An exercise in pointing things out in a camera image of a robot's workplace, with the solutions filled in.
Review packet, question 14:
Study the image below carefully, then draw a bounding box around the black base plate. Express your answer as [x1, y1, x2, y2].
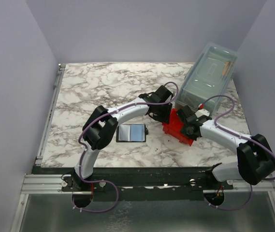
[30, 166, 265, 203]

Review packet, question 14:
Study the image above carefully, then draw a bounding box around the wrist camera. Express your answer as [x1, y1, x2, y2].
[176, 105, 195, 123]
[150, 85, 174, 103]

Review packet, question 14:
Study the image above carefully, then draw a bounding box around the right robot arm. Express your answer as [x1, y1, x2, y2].
[177, 113, 275, 189]

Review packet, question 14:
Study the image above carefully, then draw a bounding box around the aluminium mounting rail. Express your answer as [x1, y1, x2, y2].
[20, 174, 275, 195]

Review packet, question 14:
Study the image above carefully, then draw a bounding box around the clear plastic storage box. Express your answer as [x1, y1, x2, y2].
[175, 43, 238, 111]

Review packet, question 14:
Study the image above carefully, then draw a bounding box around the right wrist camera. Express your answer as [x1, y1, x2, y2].
[176, 105, 195, 123]

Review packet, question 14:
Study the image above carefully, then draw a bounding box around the red plastic bin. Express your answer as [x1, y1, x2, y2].
[162, 108, 194, 146]

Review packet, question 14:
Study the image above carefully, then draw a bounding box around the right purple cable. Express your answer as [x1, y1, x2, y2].
[199, 94, 275, 210]

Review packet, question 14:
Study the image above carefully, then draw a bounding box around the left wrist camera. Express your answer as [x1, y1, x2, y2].
[150, 85, 174, 103]

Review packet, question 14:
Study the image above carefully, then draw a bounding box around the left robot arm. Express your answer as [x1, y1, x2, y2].
[73, 90, 174, 191]

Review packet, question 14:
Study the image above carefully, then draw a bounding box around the black leather card holder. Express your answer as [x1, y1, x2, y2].
[116, 124, 149, 143]

